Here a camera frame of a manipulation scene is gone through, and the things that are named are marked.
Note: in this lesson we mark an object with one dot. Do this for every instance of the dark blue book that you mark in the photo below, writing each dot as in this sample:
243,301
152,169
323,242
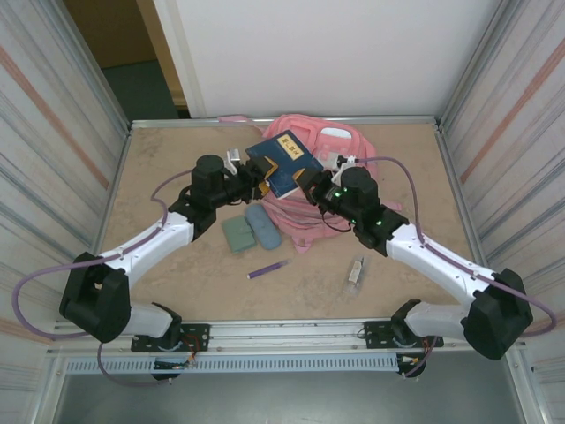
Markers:
287,154

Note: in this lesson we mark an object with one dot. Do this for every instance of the pink student backpack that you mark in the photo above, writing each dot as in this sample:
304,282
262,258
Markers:
291,216

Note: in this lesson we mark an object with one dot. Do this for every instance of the blue glasses case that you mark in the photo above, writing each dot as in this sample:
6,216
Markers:
262,227

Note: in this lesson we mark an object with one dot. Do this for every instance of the green wallet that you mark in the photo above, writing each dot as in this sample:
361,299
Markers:
238,234

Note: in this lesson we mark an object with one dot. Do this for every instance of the purple pen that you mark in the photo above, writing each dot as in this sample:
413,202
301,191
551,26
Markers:
269,268

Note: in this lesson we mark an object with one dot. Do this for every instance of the clear plastic stationery packet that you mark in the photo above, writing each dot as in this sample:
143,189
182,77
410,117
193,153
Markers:
355,276

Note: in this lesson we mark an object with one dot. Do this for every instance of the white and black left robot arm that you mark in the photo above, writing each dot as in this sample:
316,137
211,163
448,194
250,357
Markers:
145,240

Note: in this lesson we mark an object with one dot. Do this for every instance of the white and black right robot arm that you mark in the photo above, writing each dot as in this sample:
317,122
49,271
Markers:
432,260

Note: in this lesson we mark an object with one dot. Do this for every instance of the tan wooden door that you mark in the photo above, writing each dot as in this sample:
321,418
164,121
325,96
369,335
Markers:
160,44

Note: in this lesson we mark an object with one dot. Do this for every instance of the grey metal base panel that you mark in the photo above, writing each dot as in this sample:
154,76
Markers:
282,397

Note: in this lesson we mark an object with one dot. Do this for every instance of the aluminium table edge rail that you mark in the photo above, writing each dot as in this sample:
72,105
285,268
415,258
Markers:
397,119
125,148
445,150

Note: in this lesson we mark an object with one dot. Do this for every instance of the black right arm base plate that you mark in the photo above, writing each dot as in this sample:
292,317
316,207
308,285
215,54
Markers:
375,331

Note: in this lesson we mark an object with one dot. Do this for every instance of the white door frame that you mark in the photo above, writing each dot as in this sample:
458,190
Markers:
176,44

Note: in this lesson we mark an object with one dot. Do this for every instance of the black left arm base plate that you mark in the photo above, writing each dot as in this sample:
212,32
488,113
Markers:
198,333

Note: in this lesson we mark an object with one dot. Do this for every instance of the long aluminium mounting rail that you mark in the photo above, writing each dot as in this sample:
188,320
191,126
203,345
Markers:
247,335

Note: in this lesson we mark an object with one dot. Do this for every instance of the aluminium frame post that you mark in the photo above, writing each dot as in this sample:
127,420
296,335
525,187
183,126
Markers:
95,66
474,66

